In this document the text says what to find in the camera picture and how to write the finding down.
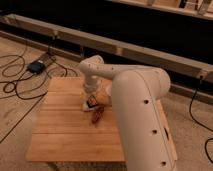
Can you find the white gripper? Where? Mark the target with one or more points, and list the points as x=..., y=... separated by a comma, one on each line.
x=91, y=85

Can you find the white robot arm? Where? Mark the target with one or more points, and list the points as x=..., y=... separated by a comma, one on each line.
x=134, y=92

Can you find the white sponge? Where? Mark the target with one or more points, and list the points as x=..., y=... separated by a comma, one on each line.
x=86, y=108

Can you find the brown sausage toy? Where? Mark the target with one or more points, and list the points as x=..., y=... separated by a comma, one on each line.
x=97, y=114

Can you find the black power adapter box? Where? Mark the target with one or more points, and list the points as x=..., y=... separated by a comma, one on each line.
x=36, y=67

